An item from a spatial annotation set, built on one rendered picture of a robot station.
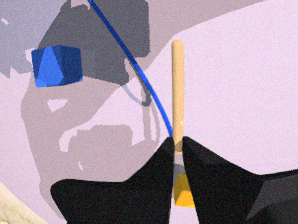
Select blue cube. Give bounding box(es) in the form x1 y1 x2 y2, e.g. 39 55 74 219
31 45 82 87

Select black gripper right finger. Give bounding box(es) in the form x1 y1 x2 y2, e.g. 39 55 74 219
181 136 298 224

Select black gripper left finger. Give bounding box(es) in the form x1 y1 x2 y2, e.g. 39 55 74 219
49 136 174 224

